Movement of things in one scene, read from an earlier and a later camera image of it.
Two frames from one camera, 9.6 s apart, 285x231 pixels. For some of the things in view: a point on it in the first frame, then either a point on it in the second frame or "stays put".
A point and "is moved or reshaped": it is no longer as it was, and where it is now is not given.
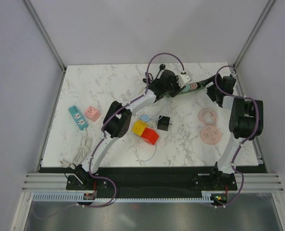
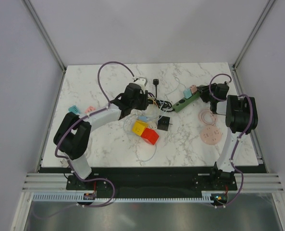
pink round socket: x=211 y=135 stays put
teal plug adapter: x=187 y=88 is moved or reshaped
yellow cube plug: x=139 y=127 stays put
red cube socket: x=150 y=135 stays put
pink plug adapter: x=193 y=85 is moved or reshaped
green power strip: x=203 y=85 to x=186 y=101
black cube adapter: x=163 y=123 stays put
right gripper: x=209 y=93 to x=204 y=90
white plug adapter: x=152 y=124 stays put
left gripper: x=178 y=88 to x=143 y=95
